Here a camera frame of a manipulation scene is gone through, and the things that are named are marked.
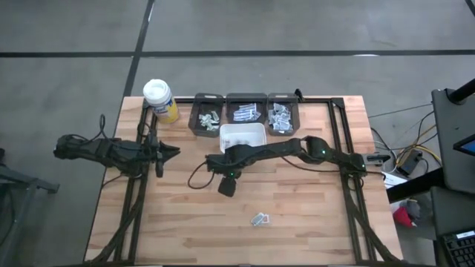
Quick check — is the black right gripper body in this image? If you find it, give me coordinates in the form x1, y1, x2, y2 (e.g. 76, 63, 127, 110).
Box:
217, 167, 242, 182

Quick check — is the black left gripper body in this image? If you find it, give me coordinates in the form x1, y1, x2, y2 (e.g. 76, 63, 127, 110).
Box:
142, 140, 164, 166

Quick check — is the white plastic bin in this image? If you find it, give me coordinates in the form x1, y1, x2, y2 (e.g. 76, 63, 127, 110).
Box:
218, 122, 267, 154

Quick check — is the yellow Lysol wipes canister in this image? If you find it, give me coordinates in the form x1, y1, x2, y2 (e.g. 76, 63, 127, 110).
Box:
142, 78, 180, 125

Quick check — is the translucent grey plastic bin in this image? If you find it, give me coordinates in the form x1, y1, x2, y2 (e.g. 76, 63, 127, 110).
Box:
225, 92, 268, 125
266, 92, 301, 137
187, 92, 225, 138

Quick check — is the grey metal stand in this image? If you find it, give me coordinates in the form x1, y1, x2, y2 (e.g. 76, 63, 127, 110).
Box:
0, 147, 61, 267

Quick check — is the white paper sheet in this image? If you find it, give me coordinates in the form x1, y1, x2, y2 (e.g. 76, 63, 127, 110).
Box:
383, 171, 408, 190

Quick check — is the black power box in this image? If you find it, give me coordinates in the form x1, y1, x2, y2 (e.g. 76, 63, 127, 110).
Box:
396, 149, 422, 177

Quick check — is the red cloth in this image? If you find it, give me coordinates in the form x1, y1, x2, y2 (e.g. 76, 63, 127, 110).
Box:
393, 205, 416, 228

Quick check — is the grey soft object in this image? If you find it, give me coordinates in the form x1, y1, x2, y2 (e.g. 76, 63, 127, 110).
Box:
405, 200, 423, 221

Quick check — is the grey side table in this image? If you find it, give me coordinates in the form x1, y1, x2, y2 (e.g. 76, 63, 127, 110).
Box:
431, 88, 475, 194

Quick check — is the blue screen tablet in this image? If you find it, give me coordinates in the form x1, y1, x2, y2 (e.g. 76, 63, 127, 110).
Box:
453, 133, 475, 157

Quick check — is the black keyboard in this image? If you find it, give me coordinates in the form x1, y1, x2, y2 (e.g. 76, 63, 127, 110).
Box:
439, 228, 475, 267

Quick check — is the black pole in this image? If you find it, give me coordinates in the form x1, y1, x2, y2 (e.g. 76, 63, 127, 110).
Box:
446, 77, 475, 105

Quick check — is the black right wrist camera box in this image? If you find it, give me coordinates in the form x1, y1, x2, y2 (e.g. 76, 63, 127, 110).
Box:
217, 177, 238, 198

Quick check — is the black metal table frame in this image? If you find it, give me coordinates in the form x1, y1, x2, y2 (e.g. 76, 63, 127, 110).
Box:
99, 96, 400, 266

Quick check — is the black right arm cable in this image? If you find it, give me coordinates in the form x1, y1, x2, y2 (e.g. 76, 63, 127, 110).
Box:
186, 160, 217, 191

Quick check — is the dark grey metal bracket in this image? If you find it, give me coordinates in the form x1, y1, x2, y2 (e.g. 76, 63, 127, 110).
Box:
365, 154, 391, 165

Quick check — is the yellow cable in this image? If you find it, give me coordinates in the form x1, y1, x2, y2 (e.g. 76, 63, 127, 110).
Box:
399, 124, 443, 166

